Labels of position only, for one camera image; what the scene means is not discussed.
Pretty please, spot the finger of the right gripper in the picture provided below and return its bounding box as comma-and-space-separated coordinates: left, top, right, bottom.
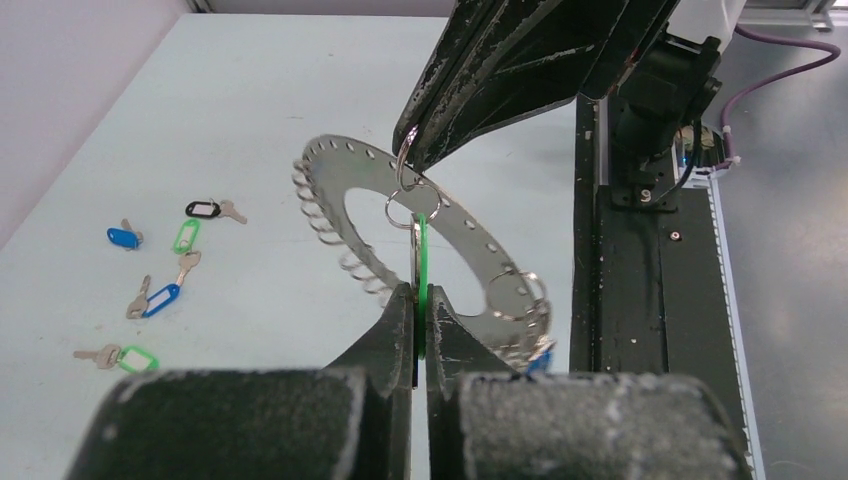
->
390, 0, 637, 157
404, 0, 684, 175

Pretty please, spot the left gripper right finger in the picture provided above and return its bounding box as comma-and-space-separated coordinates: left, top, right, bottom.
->
426, 286, 753, 479

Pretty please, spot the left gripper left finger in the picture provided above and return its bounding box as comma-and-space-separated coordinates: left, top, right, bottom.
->
68, 283, 417, 479

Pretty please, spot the perforated metal ring disc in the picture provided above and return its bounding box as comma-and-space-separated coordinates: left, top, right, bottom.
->
292, 134, 555, 372

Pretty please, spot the green tag key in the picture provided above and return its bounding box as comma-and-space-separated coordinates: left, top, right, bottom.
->
72, 344, 159, 373
173, 218, 202, 287
384, 180, 442, 360

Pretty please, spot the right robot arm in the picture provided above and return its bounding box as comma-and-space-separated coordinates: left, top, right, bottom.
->
391, 0, 722, 213

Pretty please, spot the blue tag key on disc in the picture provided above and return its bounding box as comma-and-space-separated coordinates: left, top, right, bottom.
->
525, 347, 553, 375

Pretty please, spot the blue tag key centre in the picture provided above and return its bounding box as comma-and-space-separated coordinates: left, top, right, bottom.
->
125, 275, 181, 320

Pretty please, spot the black tag key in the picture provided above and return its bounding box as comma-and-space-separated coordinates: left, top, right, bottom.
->
184, 199, 248, 225

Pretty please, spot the blue tag key far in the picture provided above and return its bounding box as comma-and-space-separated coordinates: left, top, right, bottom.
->
106, 218, 144, 251

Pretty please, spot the white slotted cable duct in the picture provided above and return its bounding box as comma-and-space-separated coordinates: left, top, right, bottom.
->
663, 126, 765, 479

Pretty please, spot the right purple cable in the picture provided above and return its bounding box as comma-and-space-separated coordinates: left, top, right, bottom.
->
718, 23, 843, 170

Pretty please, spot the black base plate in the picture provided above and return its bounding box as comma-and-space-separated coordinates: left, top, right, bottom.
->
569, 92, 750, 480

